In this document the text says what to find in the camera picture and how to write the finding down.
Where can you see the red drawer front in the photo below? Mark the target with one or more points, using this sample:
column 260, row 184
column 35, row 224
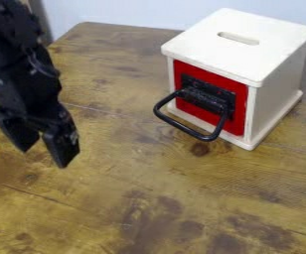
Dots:
column 234, row 124

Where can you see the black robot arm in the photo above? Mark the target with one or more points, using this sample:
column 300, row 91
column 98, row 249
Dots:
column 20, row 32

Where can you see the black metal drawer handle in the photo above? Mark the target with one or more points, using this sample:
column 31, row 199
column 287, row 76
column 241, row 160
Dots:
column 204, row 96

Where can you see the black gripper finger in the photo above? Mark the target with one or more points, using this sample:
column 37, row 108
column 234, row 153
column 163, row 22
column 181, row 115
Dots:
column 62, row 145
column 21, row 136

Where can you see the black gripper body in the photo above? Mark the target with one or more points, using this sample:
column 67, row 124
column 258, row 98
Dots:
column 29, row 89

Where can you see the white wooden box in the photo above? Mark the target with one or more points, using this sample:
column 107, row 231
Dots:
column 254, row 50

